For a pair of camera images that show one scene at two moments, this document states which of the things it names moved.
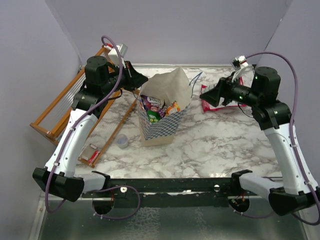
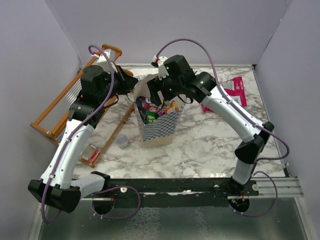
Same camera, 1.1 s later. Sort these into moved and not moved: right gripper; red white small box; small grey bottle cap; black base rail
Moved: right gripper
Not moved: small grey bottle cap; black base rail; red white small box
